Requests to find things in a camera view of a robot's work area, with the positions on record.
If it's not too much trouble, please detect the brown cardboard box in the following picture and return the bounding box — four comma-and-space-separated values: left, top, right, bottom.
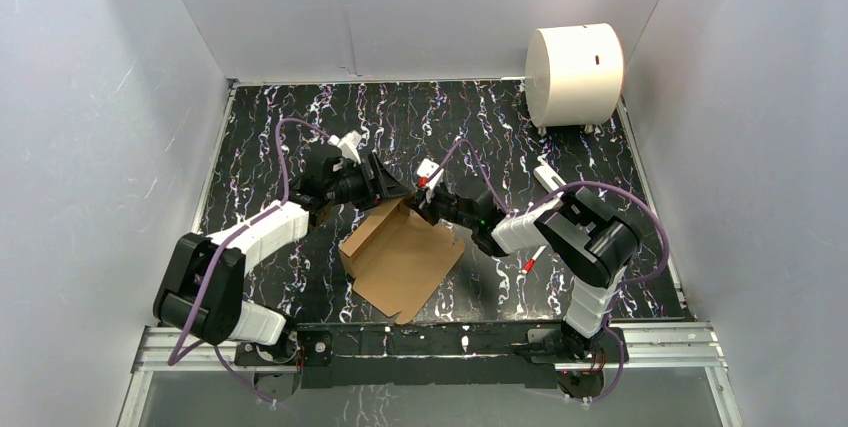
339, 199, 465, 324

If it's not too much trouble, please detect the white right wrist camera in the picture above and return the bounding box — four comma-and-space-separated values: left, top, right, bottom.
416, 158, 444, 203

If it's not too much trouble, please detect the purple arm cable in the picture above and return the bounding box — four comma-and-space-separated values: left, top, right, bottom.
437, 139, 672, 405
166, 117, 346, 405

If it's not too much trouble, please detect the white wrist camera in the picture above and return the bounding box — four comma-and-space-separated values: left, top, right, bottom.
416, 158, 444, 203
328, 130, 362, 164

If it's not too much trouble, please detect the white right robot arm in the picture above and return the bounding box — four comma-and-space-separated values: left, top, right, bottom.
404, 181, 642, 361

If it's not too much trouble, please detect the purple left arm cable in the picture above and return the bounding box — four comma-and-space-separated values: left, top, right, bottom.
166, 117, 346, 405

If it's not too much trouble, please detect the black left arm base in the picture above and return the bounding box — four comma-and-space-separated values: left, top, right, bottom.
234, 329, 334, 406

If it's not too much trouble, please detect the white plastic clip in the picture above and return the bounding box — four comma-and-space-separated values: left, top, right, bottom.
533, 155, 566, 193

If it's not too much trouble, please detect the aluminium front rail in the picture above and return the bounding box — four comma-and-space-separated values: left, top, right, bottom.
117, 323, 745, 427

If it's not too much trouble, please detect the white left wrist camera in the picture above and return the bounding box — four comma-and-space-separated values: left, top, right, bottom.
328, 130, 362, 164

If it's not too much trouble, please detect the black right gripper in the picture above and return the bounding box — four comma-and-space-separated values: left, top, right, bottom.
404, 182, 477, 231

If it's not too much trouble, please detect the white cylindrical container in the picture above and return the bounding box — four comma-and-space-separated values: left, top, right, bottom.
524, 23, 625, 128

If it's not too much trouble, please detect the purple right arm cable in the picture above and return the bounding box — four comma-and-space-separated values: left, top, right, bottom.
437, 139, 672, 405

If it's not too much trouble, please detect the red capped white marker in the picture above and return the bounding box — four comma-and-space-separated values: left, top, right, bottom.
521, 245, 547, 275

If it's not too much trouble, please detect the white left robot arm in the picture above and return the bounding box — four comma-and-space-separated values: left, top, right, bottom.
152, 147, 410, 363

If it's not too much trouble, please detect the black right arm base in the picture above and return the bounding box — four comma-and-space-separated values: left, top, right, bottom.
515, 322, 629, 402

